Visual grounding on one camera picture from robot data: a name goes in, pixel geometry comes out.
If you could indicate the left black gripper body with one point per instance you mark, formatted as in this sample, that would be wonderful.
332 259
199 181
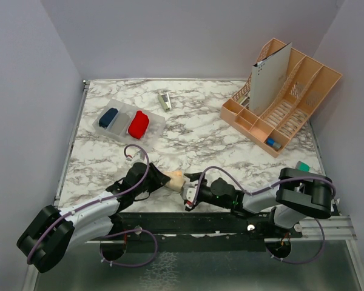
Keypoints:
139 190

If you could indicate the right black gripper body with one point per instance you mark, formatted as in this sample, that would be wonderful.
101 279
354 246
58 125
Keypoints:
207 196

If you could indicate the beige underwear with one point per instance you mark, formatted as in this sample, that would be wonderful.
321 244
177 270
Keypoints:
177 180

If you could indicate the red boxer underwear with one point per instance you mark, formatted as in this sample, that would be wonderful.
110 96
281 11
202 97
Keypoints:
138 125

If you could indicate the clear plastic storage box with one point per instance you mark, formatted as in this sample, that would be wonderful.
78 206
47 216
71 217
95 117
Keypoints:
156 126

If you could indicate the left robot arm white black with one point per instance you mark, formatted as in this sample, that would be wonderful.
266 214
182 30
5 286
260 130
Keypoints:
54 231

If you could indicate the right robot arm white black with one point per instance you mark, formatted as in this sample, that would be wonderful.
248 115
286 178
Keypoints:
294 196

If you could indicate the grey rolled underwear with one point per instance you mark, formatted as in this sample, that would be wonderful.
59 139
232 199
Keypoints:
119 127

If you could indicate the navy rolled underwear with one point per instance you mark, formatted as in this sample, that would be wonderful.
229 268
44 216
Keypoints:
107 118

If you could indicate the blue capped small bottle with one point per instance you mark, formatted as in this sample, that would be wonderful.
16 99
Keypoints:
274 144

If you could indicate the green grey eraser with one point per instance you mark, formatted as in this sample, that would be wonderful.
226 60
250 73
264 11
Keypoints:
302 166

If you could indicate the white folder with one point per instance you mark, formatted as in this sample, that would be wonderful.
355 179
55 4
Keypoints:
267 78

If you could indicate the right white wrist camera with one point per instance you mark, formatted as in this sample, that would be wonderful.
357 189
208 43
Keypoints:
189 196

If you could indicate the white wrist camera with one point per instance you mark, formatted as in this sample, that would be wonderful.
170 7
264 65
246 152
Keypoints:
138 157
189 196

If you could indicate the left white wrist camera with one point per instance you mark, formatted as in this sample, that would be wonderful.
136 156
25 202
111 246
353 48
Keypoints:
138 157

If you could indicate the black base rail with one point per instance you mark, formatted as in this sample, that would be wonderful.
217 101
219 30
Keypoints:
192 232

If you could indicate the aluminium frame rail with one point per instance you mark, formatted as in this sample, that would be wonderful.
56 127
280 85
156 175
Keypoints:
194 131

